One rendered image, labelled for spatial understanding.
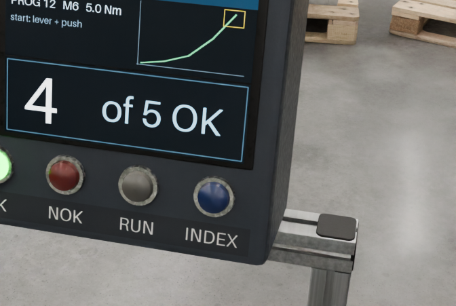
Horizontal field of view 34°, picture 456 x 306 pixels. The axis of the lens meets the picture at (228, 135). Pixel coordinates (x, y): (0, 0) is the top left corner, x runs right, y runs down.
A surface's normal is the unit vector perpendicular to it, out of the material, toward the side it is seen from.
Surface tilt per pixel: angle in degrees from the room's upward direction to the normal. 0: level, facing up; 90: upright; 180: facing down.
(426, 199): 0
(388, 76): 0
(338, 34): 90
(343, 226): 0
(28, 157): 75
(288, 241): 90
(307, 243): 90
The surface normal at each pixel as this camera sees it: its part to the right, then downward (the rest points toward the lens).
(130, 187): -0.27, 0.20
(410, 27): -0.50, 0.41
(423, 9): 0.02, -0.86
